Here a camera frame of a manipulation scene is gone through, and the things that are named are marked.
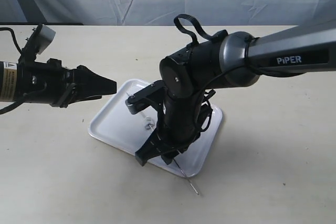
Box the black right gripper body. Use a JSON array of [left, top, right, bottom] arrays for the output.
[[157, 95, 210, 153]]

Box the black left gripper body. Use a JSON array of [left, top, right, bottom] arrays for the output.
[[15, 58, 78, 108]]

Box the white foam piece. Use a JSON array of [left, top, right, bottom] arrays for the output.
[[144, 116, 155, 131]]

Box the thin metal skewer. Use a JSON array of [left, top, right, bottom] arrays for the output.
[[126, 92, 203, 196]]

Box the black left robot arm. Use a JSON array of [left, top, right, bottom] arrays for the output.
[[1, 58, 117, 108]]

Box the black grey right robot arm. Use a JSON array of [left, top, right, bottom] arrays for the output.
[[126, 21, 335, 165]]

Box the white rectangular plastic tray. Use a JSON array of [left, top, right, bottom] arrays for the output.
[[88, 79, 224, 177]]

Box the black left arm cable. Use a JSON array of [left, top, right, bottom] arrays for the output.
[[0, 27, 48, 115]]

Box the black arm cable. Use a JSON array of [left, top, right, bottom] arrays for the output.
[[0, 27, 48, 115], [173, 14, 218, 133]]

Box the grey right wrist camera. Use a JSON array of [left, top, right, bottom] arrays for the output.
[[125, 80, 165, 115]]

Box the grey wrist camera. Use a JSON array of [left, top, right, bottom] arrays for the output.
[[24, 24, 56, 55], [125, 80, 165, 115]]

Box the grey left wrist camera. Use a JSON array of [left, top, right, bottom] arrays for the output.
[[24, 24, 56, 55]]

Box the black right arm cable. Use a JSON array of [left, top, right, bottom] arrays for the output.
[[173, 14, 218, 133]]

